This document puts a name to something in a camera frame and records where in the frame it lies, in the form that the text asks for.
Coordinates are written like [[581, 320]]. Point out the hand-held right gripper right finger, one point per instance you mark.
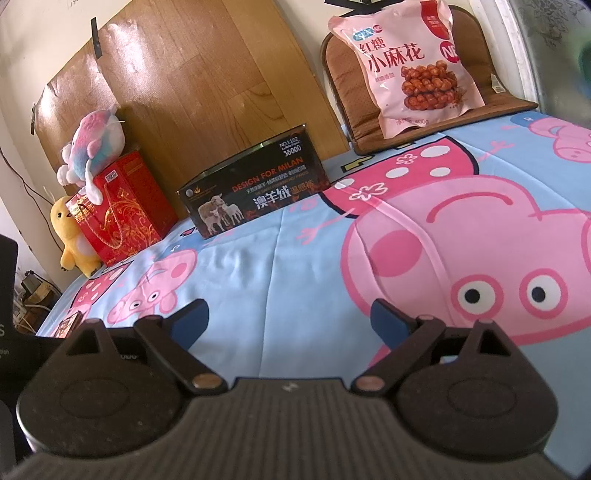
[[390, 323]]

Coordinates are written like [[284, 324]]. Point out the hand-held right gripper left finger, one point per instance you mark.
[[190, 321]]

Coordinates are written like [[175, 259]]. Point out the black printed box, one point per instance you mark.
[[258, 189]]

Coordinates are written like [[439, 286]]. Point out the small brown packet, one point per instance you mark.
[[67, 325]]

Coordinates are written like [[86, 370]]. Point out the printed blanket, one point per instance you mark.
[[300, 267]]

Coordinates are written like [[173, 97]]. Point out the red gift bag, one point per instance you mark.
[[129, 207]]

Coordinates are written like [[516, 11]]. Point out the yellow duck plush toy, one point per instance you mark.
[[69, 235]]

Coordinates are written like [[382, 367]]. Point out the pink and blue plush toy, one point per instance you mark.
[[94, 143]]

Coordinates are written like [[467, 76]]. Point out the wooden board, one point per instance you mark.
[[184, 92]]

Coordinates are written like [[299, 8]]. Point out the brown seat cushion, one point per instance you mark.
[[344, 92]]

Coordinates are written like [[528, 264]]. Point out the pink snack bag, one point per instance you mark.
[[411, 69]]

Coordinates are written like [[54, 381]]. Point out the black tape strip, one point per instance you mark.
[[98, 39]]

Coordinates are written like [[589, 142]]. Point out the black tape strips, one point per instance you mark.
[[351, 3]]

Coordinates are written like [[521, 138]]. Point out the white window frame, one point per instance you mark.
[[512, 50]]

